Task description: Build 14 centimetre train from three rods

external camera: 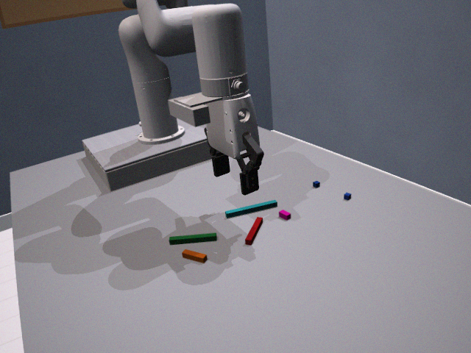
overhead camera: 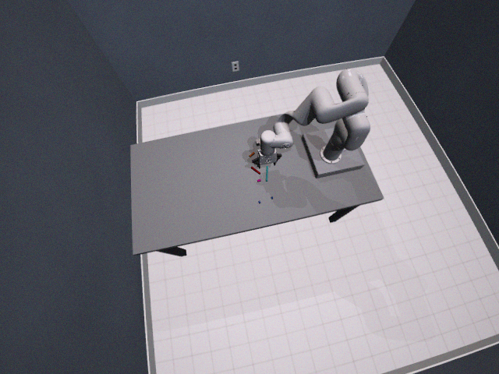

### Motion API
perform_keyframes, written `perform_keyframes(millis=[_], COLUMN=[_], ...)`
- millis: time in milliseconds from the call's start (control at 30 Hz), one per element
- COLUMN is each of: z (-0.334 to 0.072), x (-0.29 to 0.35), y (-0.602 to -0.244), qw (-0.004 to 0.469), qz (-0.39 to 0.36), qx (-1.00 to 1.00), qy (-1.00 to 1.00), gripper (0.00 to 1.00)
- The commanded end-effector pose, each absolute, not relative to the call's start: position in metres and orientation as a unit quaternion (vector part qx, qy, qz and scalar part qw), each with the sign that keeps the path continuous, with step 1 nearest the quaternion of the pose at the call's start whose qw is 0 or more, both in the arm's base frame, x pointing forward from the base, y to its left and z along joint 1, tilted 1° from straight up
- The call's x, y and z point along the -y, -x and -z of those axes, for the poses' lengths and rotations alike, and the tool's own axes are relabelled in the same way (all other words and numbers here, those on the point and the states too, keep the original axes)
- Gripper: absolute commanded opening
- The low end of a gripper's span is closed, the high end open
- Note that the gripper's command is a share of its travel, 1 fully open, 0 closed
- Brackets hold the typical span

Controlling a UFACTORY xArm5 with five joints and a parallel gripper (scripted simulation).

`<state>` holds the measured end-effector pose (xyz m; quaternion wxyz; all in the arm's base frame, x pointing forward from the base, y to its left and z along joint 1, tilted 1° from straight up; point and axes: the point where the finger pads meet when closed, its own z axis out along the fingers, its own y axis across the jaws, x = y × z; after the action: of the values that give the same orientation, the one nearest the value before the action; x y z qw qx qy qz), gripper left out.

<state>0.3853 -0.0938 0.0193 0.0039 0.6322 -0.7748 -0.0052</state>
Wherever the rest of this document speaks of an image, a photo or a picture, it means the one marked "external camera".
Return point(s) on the red rod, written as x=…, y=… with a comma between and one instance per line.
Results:
x=254, y=230

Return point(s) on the green rod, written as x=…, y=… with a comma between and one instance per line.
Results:
x=193, y=238

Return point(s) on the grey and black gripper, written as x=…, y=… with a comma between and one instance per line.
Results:
x=232, y=130

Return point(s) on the turquoise rod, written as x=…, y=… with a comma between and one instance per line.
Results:
x=250, y=209

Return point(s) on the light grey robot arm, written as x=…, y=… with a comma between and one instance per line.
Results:
x=217, y=37

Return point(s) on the orange rod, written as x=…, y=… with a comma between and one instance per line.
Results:
x=195, y=256

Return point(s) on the magenta block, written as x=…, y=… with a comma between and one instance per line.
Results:
x=285, y=215

